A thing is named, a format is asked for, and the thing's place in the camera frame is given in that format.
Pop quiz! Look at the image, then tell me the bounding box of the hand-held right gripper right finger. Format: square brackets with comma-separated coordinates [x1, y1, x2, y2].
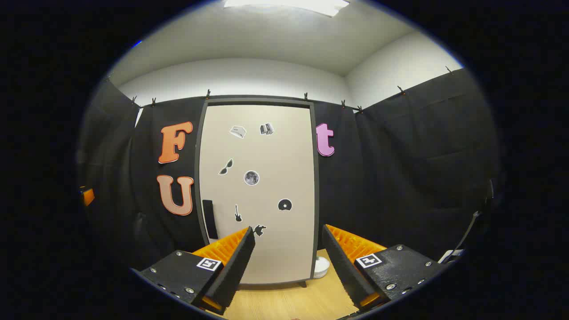
[321, 224, 446, 312]

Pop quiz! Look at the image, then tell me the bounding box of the beige cabinet door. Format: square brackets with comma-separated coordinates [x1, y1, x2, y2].
[199, 104, 317, 285]

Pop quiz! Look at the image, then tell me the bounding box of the black door handle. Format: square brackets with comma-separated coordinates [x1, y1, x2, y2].
[202, 200, 219, 240]

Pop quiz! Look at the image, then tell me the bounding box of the large ceiling light panel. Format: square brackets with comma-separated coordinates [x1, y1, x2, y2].
[224, 0, 350, 17]

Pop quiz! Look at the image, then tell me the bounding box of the black backdrop cloth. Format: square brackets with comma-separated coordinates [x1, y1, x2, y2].
[78, 67, 501, 272]

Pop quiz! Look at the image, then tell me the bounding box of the grey cabinet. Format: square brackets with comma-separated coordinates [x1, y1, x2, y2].
[194, 97, 321, 288]

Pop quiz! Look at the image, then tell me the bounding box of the white lidded ceramic pot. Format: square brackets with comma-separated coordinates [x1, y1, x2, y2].
[313, 256, 331, 280]

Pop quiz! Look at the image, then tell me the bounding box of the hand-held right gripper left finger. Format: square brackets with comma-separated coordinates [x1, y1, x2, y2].
[139, 226, 256, 315]

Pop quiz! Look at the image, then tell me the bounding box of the white flat object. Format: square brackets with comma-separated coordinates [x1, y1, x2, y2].
[438, 249, 465, 264]

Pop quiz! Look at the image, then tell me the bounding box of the black metal stand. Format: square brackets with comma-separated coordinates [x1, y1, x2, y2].
[453, 178, 496, 256]

